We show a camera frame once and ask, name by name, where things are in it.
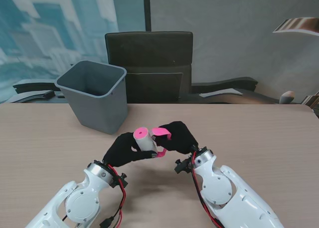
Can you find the black window post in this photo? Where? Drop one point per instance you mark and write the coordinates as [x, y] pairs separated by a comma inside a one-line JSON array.
[[147, 8]]

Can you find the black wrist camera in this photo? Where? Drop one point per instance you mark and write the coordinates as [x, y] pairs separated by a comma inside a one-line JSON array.
[[183, 166], [120, 180]]

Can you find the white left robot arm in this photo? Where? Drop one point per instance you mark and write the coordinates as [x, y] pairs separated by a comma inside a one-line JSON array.
[[82, 203]]

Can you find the small black clip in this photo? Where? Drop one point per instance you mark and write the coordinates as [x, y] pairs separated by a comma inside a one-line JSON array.
[[48, 94]]

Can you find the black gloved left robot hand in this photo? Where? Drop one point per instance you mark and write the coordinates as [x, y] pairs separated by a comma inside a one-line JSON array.
[[119, 153]]

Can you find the black curved panel stack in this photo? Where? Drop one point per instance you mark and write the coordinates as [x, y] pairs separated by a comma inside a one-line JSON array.
[[30, 85]]

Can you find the grey plastic waste bin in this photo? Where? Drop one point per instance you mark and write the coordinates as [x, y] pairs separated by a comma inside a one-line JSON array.
[[99, 113]]

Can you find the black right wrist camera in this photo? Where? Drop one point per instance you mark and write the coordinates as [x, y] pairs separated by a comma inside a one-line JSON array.
[[183, 166]]

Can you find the wooden furniture corner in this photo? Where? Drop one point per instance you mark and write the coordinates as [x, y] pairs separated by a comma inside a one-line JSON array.
[[311, 100]]

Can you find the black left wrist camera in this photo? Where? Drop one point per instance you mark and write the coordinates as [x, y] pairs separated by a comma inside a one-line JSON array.
[[120, 180]]

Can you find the black office chair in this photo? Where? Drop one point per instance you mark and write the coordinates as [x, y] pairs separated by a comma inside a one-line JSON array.
[[149, 51]]

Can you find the brown white curved shelf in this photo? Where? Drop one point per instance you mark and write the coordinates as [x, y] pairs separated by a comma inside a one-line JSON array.
[[299, 24]]

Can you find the grey orange round object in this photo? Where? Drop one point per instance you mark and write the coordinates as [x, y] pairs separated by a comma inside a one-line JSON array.
[[286, 97]]

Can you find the white paper sheet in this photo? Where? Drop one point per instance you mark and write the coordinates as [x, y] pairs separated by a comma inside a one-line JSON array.
[[219, 92]]

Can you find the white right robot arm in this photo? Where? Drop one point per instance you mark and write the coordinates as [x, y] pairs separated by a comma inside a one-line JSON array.
[[219, 190]]

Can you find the white lint roller refill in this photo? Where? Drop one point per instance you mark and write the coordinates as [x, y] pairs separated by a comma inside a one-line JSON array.
[[145, 142]]

